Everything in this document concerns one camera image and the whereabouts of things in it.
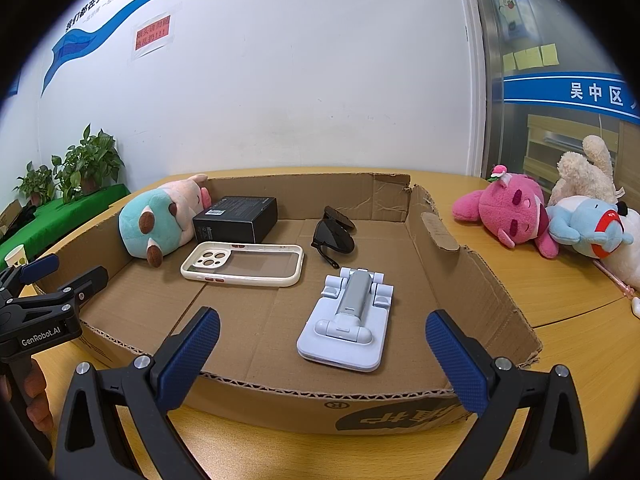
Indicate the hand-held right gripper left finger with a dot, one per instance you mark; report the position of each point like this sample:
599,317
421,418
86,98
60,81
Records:
192,350

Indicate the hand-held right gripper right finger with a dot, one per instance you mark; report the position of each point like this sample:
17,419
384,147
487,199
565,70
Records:
457,365

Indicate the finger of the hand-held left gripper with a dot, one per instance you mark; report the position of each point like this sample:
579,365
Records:
90,280
40,266

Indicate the cream phone case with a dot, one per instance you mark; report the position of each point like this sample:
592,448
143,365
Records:
200,265

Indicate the cardboard box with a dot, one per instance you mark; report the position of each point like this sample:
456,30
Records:
280,310

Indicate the white folding phone stand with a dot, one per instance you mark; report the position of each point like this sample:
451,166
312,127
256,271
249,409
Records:
350,305

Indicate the black product box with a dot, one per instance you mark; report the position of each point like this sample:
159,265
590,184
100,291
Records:
235,222

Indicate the black sunglasses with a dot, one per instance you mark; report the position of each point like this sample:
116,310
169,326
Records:
332,237

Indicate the person's left hand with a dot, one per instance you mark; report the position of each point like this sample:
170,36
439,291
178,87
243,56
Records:
39,400

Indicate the paper cup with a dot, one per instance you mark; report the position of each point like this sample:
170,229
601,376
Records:
15,257

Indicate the green covered surface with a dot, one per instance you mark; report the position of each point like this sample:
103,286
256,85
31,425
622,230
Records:
60,215

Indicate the small potted green plant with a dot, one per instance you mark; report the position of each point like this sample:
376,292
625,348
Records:
37,182

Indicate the blue and pink plush cow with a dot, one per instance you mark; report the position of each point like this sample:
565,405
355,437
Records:
150,220

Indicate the large potted green plant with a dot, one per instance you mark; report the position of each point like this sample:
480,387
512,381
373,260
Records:
87,160

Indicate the pink plush toy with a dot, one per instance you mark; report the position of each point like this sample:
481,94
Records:
505,210

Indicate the thin pink stick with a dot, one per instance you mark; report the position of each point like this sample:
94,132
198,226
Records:
617,282

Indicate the small white object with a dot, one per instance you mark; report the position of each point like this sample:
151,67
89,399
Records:
636,307

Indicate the light blue plush toy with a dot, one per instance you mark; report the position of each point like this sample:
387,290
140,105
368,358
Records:
580,222

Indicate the cream plush toy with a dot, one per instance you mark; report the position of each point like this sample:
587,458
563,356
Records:
585,175

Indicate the wooden cabinet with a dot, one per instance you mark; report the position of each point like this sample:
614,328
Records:
540,140

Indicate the blue glass band sticker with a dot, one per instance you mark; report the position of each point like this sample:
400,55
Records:
550,90

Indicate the yellow sticky note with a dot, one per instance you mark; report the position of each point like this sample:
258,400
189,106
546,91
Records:
521,59
549,54
508,62
534,57

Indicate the blue cartoon poster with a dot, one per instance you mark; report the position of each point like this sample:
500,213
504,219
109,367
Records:
512,7

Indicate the blue wall stripe decal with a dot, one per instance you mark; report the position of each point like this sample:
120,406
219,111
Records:
75,45

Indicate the red paper wall notice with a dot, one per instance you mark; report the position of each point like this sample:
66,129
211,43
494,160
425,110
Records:
152,35

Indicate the grey glass partition frame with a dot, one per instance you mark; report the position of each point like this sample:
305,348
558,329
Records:
480,85

